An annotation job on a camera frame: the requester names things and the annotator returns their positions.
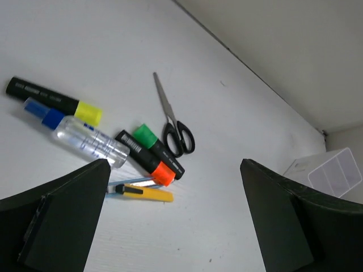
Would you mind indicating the black handled scissors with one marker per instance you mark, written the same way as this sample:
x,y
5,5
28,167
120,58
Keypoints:
x,y
182,137

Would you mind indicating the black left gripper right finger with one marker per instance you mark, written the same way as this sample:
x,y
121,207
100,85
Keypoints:
x,y
299,228

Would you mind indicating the green cap black highlighter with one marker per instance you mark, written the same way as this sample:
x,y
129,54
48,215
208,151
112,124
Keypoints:
x,y
150,141

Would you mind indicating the yellow cap black highlighter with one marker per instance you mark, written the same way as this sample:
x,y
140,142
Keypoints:
x,y
22,90

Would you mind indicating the white divided container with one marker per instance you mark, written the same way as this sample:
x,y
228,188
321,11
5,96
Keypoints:
x,y
334,173

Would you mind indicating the light blue pen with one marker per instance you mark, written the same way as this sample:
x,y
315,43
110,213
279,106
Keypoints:
x,y
143,182

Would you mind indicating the orange cap black highlighter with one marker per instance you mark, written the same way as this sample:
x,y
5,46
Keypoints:
x,y
161,173

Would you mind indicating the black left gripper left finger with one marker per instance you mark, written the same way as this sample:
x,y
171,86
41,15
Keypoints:
x,y
51,227

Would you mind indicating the yellow utility knife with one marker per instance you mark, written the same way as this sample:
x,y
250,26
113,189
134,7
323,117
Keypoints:
x,y
138,192

